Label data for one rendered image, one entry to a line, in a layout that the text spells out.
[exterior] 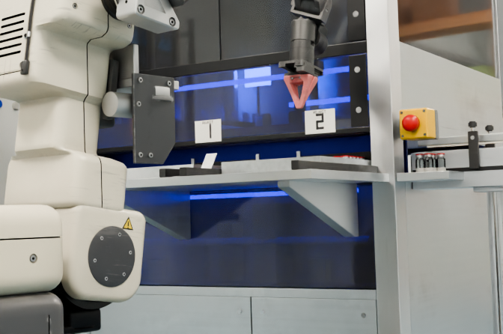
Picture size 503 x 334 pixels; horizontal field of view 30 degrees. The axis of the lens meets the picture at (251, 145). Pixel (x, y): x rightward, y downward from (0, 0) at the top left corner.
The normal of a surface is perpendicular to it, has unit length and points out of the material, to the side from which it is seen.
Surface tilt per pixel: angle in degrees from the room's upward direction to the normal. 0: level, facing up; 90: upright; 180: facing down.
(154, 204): 90
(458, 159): 90
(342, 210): 90
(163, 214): 90
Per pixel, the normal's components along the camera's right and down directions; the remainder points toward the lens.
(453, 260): 0.85, -0.07
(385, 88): -0.52, -0.05
